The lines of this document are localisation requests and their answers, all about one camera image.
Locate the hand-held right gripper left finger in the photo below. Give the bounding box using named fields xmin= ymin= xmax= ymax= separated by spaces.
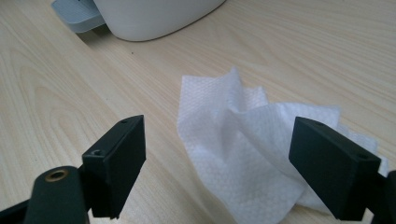
xmin=81 ymin=114 xmax=147 ymax=220

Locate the white paper towel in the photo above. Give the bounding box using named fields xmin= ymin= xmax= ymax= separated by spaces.
xmin=176 ymin=65 xmax=390 ymax=224

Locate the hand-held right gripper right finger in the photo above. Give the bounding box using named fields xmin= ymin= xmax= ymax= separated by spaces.
xmin=288 ymin=116 xmax=382 ymax=222

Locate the white pedal trash can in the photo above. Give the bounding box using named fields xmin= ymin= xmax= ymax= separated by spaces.
xmin=50 ymin=0 xmax=227 ymax=43

